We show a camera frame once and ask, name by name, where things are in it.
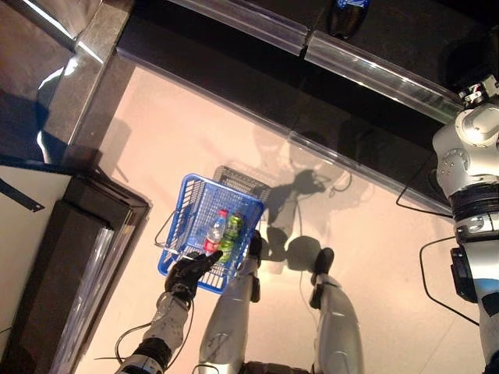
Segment clear water bottle red label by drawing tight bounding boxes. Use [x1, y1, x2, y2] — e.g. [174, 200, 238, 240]
[203, 209, 230, 257]

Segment dark robot torso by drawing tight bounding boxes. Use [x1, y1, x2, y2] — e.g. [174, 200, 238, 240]
[239, 360, 317, 374]

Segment silver left robot leg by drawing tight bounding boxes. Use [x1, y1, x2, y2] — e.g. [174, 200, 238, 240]
[197, 229, 264, 374]

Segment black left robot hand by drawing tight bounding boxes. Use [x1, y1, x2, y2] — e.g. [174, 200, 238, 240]
[163, 251, 225, 302]

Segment blue plastic shopping basket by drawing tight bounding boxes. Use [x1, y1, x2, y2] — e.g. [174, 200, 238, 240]
[156, 173, 267, 295]

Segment black metal bracket bar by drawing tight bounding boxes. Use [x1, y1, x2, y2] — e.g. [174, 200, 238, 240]
[0, 177, 46, 213]

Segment black shelf base plinth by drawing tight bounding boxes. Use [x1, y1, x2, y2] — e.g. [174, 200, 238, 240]
[115, 0, 458, 218]

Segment small Pepsi bottle blue cap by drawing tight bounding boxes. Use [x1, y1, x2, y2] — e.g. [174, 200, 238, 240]
[328, 0, 370, 41]

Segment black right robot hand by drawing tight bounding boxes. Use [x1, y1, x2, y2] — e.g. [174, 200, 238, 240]
[442, 29, 499, 106]

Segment green soda bottle in basket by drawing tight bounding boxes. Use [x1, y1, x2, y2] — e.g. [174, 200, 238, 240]
[217, 211, 246, 265]

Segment dark side shelf unit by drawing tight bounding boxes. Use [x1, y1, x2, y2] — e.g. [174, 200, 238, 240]
[0, 153, 152, 374]

